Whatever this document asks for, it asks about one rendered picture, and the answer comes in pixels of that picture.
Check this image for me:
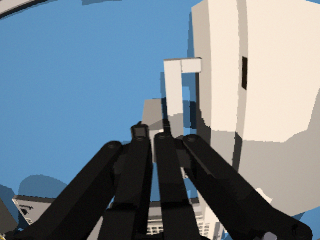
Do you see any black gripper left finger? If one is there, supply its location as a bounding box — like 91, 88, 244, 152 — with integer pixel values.
9, 99, 155, 240

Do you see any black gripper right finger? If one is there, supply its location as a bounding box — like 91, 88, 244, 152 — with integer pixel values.
152, 98, 313, 240

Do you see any blue flat mat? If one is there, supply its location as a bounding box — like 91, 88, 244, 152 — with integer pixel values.
0, 0, 203, 231

